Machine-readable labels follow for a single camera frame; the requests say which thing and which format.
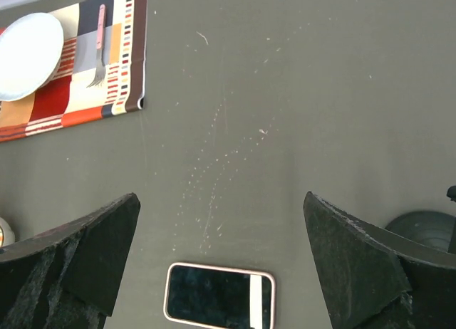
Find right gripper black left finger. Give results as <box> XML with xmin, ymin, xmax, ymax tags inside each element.
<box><xmin>1</xmin><ymin>193</ymin><xmax>140</xmax><ymax>328</ymax></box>

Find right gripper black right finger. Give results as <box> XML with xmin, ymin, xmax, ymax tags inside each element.
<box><xmin>303</xmin><ymin>193</ymin><xmax>455</xmax><ymax>328</ymax></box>

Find black phone stand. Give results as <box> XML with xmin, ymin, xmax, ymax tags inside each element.
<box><xmin>385</xmin><ymin>185</ymin><xmax>456</xmax><ymax>254</ymax></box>

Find black phone pink case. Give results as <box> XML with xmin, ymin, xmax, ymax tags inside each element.
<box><xmin>163</xmin><ymin>262</ymin><xmax>276</xmax><ymax>329</ymax></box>

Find colourful patchwork placemat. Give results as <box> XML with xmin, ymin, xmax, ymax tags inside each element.
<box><xmin>1</xmin><ymin>0</ymin><xmax>147</xmax><ymax>142</ymax></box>

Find white round plate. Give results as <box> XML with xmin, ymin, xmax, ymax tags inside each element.
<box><xmin>1</xmin><ymin>13</ymin><xmax>64</xmax><ymax>102</ymax></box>

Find pink handled fork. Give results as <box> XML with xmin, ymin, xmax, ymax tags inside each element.
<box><xmin>87</xmin><ymin>4</ymin><xmax>106</xmax><ymax>88</ymax></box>

